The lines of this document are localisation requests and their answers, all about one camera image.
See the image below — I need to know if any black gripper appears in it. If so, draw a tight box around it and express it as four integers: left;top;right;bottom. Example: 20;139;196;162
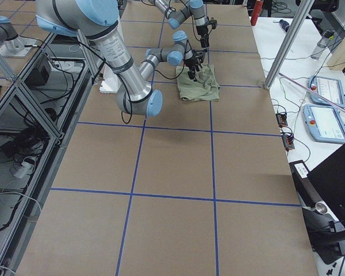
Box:
186;53;203;82
196;24;209;48

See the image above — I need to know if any light green long-sleeve shirt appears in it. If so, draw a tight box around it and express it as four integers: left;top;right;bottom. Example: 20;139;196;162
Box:
175;64;220;101

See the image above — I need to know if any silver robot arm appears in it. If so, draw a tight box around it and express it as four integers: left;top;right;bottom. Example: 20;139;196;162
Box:
36;1;203;117
148;0;217;51

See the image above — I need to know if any red cylinder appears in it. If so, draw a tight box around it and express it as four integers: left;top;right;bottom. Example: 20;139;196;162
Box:
250;0;264;26

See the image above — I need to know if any clear water bottle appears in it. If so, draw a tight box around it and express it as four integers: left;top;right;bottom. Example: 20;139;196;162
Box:
311;29;335;60

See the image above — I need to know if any upper blue teach pendant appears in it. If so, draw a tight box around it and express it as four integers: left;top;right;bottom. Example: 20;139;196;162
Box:
308;75;345;108

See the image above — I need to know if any blue teach pendant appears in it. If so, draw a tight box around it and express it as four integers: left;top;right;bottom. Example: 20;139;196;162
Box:
302;104;345;144
308;75;345;108

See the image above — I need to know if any lower blue teach pendant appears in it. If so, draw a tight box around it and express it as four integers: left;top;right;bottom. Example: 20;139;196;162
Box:
302;104;345;144

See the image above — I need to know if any metal reaching stick white hook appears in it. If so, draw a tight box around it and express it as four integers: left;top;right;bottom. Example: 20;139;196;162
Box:
279;73;345;114

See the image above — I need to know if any black monitor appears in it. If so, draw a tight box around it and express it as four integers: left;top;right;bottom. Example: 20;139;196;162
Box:
308;143;345;227

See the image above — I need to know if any aluminium frame post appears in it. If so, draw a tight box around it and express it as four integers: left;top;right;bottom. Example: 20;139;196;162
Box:
263;0;315;90

